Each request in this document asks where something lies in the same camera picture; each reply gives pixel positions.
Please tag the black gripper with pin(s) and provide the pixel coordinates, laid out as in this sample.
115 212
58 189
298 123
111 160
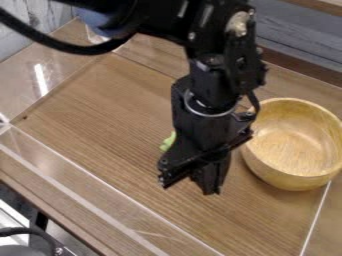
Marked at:
207 135

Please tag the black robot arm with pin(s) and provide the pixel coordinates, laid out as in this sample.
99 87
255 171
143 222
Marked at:
212 99

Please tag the red plush strawberry toy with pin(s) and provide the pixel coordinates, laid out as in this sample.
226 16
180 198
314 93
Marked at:
167 142

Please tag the wooden bowl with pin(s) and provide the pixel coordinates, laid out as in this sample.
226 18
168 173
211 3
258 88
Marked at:
295 150

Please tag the black metal table frame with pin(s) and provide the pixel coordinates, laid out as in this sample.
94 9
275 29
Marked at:
54 237

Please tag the clear acrylic tray wall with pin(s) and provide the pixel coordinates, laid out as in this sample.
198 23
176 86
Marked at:
98 213

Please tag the clear acrylic corner bracket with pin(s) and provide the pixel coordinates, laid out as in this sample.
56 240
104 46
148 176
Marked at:
94 38

